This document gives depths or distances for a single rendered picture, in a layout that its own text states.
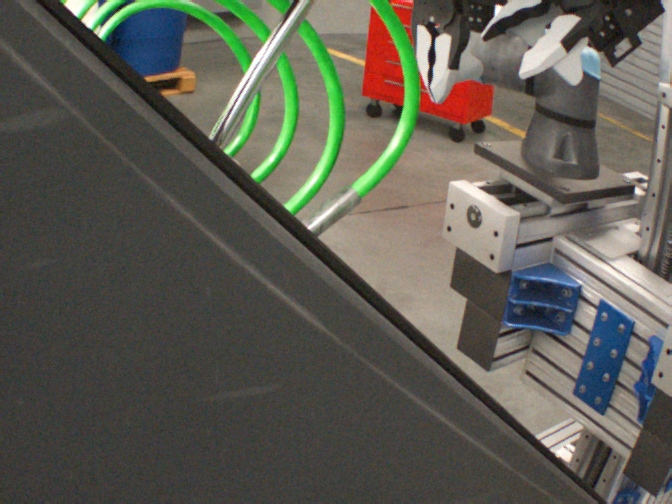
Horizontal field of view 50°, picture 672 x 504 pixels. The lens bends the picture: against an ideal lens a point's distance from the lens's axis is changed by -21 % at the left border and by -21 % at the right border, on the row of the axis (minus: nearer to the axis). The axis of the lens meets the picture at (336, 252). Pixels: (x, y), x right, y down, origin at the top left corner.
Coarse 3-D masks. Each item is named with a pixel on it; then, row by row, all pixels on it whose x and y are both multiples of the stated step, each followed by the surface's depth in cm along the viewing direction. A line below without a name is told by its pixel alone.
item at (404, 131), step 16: (64, 0) 52; (368, 0) 67; (384, 0) 67; (384, 16) 68; (400, 32) 69; (400, 48) 70; (416, 64) 71; (416, 80) 72; (416, 96) 72; (416, 112) 73; (400, 128) 74; (400, 144) 74; (384, 160) 74; (368, 176) 74; (384, 176) 74; (368, 192) 74
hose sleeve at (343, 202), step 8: (344, 192) 73; (352, 192) 73; (328, 200) 74; (336, 200) 73; (344, 200) 73; (352, 200) 73; (360, 200) 74; (320, 208) 73; (328, 208) 73; (336, 208) 73; (344, 208) 73; (352, 208) 74; (312, 216) 73; (320, 216) 73; (328, 216) 73; (336, 216) 73; (304, 224) 73; (312, 224) 73; (320, 224) 73; (328, 224) 73; (312, 232) 73; (320, 232) 73
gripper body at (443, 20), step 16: (416, 0) 87; (432, 0) 84; (448, 0) 82; (464, 0) 82; (480, 0) 83; (496, 0) 84; (432, 16) 85; (448, 16) 83; (480, 16) 85; (480, 32) 86
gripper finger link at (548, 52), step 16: (560, 16) 68; (576, 16) 66; (560, 32) 67; (544, 48) 67; (560, 48) 66; (576, 48) 68; (528, 64) 68; (544, 64) 67; (560, 64) 68; (576, 64) 69; (576, 80) 70
